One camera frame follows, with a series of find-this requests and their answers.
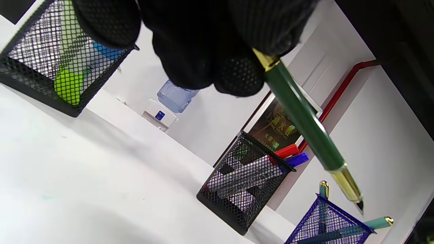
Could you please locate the black door frame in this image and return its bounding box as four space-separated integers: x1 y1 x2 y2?
0 0 37 25

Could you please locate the yellow-green highlighter pen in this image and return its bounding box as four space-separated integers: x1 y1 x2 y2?
54 0 93 106

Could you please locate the dark glass door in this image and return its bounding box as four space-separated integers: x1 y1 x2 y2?
334 0 434 139

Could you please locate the white blue marker pen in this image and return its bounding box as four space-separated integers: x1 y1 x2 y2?
210 152 310 200

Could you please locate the white water dispenser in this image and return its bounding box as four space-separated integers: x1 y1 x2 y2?
142 98 178 133

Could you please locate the white red marker pen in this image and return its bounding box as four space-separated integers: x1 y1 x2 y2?
217 144 300 183

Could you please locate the blue mesh pen holder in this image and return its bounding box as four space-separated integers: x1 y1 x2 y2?
284 193 377 244

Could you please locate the red wall pipe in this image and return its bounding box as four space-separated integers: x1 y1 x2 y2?
298 59 385 154

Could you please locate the black mesh pen holder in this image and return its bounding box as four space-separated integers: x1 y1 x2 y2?
0 0 140 118
196 130 297 236

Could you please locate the blue highlighter pen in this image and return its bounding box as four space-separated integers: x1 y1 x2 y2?
92 41 126 61

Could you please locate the person's left hand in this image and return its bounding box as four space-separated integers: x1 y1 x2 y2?
71 0 320 97

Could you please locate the blue dispenser water bottle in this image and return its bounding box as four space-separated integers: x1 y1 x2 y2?
157 80 200 114

